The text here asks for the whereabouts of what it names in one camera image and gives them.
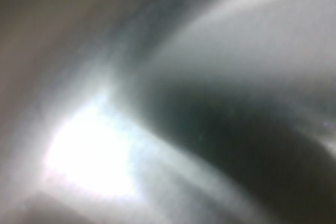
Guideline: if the round silver metal plate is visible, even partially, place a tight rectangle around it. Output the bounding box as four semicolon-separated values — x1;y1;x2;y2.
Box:
0;0;336;224

